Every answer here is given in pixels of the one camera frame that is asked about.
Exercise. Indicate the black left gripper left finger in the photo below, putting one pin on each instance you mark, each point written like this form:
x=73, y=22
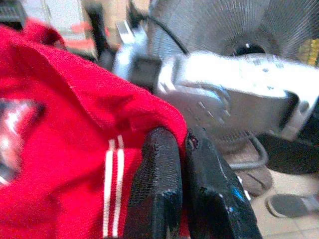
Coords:
x=157, y=179

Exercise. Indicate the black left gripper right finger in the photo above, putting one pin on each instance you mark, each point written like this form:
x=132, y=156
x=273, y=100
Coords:
x=214, y=199

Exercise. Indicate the red garment white stripes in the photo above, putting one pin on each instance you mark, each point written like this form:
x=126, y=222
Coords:
x=62, y=87

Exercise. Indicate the grey right robot foot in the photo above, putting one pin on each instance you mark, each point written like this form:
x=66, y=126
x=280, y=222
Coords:
x=256, y=181

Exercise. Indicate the grey standing fan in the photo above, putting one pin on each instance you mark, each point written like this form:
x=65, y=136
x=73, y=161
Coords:
x=224, y=22

